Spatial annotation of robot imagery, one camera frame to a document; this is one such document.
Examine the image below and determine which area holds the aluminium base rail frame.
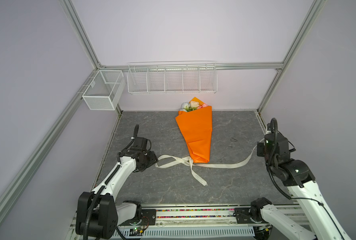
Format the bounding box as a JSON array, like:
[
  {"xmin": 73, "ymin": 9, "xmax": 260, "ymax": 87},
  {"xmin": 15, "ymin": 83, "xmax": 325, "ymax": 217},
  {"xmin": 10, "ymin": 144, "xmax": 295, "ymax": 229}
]
[{"xmin": 65, "ymin": 204, "xmax": 332, "ymax": 240}]

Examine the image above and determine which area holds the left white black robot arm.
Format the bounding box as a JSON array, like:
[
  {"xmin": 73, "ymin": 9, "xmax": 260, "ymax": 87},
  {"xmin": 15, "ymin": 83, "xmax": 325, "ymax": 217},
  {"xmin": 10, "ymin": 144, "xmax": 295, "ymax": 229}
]
[{"xmin": 76, "ymin": 125, "xmax": 158, "ymax": 240}]

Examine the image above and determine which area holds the white mesh box basket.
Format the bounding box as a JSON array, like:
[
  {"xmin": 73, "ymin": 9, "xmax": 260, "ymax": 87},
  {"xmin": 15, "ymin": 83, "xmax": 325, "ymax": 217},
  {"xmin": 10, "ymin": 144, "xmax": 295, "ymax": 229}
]
[{"xmin": 82, "ymin": 70, "xmax": 126, "ymax": 111}]

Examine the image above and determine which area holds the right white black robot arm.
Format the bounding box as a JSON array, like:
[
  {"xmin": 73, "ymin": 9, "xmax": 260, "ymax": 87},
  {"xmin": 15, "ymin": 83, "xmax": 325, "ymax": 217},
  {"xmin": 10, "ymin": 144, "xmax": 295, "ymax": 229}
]
[{"xmin": 250, "ymin": 118, "xmax": 350, "ymax": 240}]

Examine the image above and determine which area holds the white wire shelf basket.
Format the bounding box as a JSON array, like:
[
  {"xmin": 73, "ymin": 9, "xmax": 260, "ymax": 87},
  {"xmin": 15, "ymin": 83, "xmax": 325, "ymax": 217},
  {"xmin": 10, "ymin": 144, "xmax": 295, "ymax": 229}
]
[{"xmin": 127, "ymin": 61, "xmax": 218, "ymax": 94}]

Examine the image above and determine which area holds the cream fake rose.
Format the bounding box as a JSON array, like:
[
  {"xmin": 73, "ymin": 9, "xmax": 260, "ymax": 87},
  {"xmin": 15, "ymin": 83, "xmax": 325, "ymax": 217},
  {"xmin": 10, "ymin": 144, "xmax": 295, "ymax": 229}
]
[{"xmin": 190, "ymin": 101, "xmax": 201, "ymax": 109}]

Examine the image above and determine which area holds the white slotted cable duct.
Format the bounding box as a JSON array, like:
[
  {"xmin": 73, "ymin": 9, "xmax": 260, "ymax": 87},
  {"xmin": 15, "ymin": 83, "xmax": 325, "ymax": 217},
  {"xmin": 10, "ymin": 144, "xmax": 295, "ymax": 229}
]
[{"xmin": 120, "ymin": 226, "xmax": 256, "ymax": 240}]

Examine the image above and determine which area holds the white fake rose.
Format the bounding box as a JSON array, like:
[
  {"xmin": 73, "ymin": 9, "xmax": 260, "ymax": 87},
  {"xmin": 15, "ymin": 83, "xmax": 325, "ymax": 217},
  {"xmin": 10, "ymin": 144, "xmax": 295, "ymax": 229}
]
[{"xmin": 180, "ymin": 102, "xmax": 191, "ymax": 112}]

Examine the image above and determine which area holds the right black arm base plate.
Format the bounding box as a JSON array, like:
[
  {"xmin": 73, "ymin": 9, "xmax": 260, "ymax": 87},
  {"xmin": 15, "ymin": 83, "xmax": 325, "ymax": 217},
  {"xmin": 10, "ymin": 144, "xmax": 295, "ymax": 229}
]
[{"xmin": 233, "ymin": 208, "xmax": 254, "ymax": 224}]

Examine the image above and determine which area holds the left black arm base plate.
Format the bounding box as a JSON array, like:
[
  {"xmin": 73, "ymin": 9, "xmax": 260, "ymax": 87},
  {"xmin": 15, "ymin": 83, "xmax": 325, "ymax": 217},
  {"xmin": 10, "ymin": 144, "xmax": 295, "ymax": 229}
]
[{"xmin": 121, "ymin": 209, "xmax": 157, "ymax": 226}]

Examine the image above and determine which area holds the white printed ribbon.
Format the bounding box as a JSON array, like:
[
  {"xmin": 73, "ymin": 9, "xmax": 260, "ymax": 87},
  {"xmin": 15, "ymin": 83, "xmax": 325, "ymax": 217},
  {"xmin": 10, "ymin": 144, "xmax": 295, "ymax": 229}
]
[{"xmin": 155, "ymin": 146, "xmax": 258, "ymax": 186}]

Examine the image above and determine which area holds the orange wrapping paper sheet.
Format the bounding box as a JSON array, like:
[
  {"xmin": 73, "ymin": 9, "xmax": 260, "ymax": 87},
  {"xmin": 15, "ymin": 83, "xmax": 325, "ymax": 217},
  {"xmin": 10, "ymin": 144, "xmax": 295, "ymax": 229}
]
[{"xmin": 176, "ymin": 98, "xmax": 213, "ymax": 164}]

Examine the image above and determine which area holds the dark pink fake rose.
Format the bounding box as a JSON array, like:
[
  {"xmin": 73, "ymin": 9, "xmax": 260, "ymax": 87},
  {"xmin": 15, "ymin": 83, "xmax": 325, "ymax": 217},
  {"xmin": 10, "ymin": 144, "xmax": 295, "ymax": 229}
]
[{"xmin": 197, "ymin": 104, "xmax": 208, "ymax": 110}]

